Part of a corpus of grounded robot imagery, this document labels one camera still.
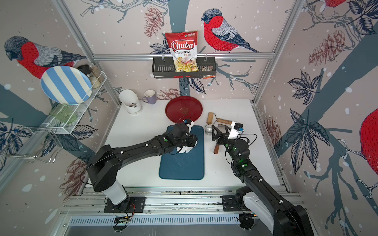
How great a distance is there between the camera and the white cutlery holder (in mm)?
1086

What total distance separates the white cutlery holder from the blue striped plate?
Result: 0.28m

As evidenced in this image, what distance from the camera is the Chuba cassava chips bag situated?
0.81 m
